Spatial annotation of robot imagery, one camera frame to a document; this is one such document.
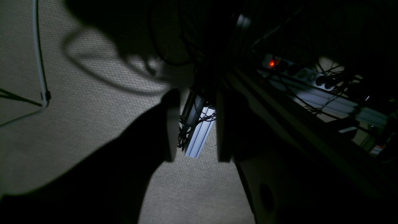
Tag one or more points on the aluminium frame rail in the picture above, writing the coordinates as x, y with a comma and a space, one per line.
196, 121

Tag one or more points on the white power strip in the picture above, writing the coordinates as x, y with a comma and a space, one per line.
299, 73

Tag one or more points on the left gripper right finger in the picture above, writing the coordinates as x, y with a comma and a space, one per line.
282, 184

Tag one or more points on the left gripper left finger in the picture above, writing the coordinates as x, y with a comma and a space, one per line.
108, 186

